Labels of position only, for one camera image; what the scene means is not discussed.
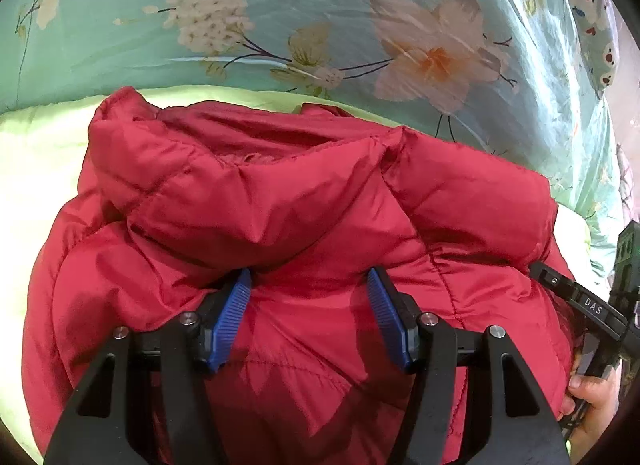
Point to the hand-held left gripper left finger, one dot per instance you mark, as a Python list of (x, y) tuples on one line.
[(227, 325)]

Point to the red puffer jacket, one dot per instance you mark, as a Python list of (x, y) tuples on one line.
[(310, 225)]

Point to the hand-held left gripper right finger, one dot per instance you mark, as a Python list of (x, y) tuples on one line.
[(390, 322)]

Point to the teal floral quilt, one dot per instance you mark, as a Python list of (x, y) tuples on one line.
[(280, 20)]

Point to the person's right hand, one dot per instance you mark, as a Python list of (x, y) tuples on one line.
[(600, 400)]

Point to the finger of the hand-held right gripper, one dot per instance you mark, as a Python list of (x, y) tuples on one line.
[(580, 297)]

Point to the panda print pillow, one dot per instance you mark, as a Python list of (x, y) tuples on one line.
[(590, 15)]

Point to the light green bed sheet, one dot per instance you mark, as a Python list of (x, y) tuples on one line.
[(35, 170)]

